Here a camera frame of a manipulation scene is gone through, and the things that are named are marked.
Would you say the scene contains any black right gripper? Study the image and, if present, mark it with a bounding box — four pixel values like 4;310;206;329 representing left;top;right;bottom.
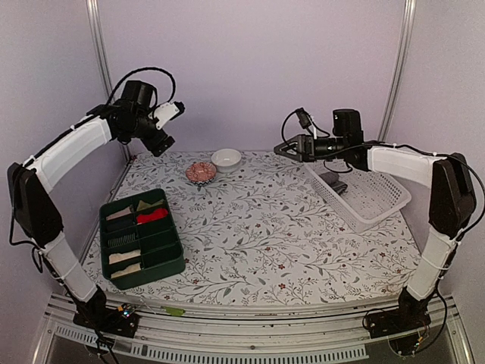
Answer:
275;133;349;162

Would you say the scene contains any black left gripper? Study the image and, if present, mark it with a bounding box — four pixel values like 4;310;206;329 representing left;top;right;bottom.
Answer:
124;109;177;156

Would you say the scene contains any khaki tan underwear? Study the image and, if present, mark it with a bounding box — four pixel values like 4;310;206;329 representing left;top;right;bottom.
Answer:
136;199;164;212

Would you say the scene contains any red garment with white print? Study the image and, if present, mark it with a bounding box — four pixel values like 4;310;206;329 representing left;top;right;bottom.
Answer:
136;208;169;224

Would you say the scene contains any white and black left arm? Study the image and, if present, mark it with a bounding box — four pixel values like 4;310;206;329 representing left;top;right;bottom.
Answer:
7;100;185;338

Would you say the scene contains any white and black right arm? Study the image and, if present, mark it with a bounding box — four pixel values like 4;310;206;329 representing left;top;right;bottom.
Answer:
274;134;478;338

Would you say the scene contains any beige rolled underwear top slot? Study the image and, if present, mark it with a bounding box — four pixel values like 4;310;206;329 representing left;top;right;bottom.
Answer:
105;206;133;221

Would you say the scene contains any grey striped rolled underwear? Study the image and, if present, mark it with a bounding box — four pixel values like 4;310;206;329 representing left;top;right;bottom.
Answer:
107;233;137;248

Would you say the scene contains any cream rolled underwear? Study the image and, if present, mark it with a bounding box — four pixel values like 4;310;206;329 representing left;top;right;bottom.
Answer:
108;249;141;265

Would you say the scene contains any cream rolled underwear front slot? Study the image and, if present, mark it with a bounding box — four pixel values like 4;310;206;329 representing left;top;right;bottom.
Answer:
111;263;142;279

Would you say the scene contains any grey striped garment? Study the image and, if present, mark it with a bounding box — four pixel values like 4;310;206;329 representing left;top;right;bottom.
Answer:
319;171;348;195

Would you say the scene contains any white ceramic bowl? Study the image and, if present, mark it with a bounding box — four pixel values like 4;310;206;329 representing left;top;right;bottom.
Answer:
211;149;242;174

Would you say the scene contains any pink patterned small bowl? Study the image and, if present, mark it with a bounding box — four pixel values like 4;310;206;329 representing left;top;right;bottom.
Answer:
186;162;217;186

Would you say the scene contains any white plastic laundry basket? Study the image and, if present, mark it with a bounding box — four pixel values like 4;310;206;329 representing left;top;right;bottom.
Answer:
304;161;411;233

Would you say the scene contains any dark green divided organizer tray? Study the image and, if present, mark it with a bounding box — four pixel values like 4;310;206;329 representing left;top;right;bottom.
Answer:
99;188;186;290

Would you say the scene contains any green tape scrap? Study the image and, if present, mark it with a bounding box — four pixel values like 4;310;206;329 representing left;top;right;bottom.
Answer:
162;306;186;317

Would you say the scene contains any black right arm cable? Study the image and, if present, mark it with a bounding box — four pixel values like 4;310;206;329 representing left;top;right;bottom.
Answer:
280;108;330;145

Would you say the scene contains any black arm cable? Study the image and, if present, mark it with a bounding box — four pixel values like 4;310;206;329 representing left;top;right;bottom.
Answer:
108;67;177;111
280;108;330;145

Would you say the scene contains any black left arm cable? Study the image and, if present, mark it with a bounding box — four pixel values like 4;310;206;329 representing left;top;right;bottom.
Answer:
108;67;177;111

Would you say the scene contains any left aluminium frame post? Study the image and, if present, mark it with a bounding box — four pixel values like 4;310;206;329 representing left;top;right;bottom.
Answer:
85;0;132;160

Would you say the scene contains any aluminium frame post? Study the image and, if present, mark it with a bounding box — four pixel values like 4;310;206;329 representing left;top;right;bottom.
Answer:
85;0;132;160
377;0;417;141

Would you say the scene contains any right aluminium frame post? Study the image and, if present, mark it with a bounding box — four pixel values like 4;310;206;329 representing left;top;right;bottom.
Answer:
377;0;417;141

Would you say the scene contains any aluminium front rail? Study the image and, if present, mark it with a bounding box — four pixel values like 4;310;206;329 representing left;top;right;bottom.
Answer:
33;293;478;363

